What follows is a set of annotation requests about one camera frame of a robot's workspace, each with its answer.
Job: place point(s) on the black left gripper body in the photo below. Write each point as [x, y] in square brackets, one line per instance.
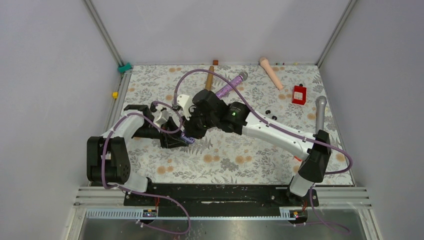
[166, 126]

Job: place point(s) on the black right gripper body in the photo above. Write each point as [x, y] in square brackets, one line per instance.
[198, 123]

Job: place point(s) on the purple earbud charging case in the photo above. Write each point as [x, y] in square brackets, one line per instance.
[188, 140]

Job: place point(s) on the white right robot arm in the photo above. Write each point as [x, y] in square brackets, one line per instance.
[312, 148]

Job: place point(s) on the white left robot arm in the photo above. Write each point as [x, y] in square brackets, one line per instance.
[107, 158]

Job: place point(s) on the floral table mat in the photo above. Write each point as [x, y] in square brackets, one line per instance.
[219, 157]

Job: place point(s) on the gold microphone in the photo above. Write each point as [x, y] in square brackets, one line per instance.
[209, 78]

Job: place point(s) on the purple glitter microphone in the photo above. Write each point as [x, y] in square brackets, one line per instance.
[234, 82]

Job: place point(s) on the teal corner clamp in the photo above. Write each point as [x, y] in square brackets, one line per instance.
[122, 69]

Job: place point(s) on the pink microphone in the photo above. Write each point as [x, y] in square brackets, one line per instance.
[264, 63]

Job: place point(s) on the red box with label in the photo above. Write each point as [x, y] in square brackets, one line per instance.
[299, 94]

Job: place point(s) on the silver grey microphone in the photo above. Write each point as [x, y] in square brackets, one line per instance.
[321, 103]

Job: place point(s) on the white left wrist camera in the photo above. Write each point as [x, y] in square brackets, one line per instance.
[162, 118]

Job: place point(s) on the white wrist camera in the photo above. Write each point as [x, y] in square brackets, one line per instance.
[162, 118]
[183, 103]

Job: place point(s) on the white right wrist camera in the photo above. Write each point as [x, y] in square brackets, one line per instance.
[183, 103]

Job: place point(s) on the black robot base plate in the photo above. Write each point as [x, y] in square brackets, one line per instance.
[219, 200]

